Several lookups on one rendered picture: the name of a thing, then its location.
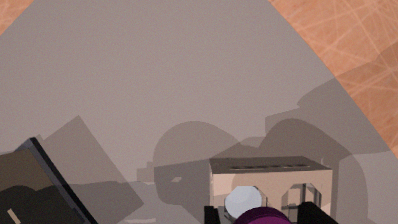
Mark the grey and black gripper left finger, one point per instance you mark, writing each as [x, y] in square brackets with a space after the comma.
[211, 215]

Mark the beige tube rack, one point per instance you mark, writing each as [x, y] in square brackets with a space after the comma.
[276, 177]

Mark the grey bench mat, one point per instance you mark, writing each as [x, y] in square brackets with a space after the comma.
[130, 98]

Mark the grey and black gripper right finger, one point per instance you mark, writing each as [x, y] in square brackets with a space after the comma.
[309, 213]

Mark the tan bucket adapter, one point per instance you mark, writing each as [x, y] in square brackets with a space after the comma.
[27, 195]

